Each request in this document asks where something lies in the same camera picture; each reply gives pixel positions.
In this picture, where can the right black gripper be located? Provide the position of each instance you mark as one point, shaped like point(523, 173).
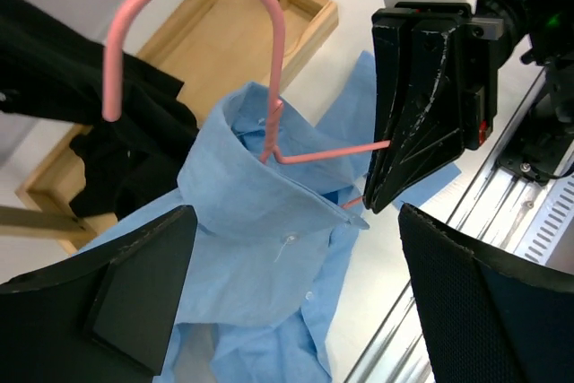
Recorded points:
point(436, 71)

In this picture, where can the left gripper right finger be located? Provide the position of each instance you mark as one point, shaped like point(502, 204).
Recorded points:
point(486, 315)

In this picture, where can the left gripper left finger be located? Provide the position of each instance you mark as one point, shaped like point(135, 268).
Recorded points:
point(104, 315)

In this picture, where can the light blue shirt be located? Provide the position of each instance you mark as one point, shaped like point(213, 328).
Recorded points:
point(272, 248)

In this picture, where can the pink wire hanger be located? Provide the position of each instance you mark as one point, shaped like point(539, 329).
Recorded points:
point(112, 84)

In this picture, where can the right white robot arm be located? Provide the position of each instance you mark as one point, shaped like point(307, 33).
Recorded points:
point(548, 24)

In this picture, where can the black shirt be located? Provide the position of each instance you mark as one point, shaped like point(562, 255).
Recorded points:
point(50, 71)

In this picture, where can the wooden clothes rack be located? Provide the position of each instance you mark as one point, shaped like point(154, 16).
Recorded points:
point(213, 46)

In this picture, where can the slotted cable duct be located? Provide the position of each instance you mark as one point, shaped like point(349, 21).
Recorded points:
point(552, 219)

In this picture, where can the aluminium mounting rail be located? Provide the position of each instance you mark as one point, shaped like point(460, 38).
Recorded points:
point(497, 208)

